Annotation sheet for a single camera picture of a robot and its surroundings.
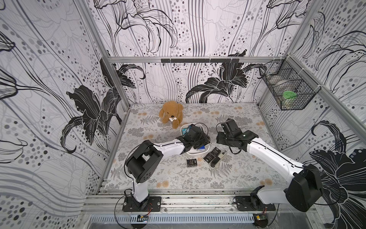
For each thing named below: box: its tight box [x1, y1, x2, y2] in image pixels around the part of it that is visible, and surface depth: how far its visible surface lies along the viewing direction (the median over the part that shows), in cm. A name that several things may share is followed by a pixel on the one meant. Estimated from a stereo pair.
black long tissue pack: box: [203, 146, 222, 164], surface depth 90 cm
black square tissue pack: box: [186, 158, 198, 167], surface depth 87 cm
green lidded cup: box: [281, 90, 298, 109], surface depth 81 cm
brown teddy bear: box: [158, 100, 184, 129], surface depth 97 cm
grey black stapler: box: [210, 150, 228, 168], surface depth 87 cm
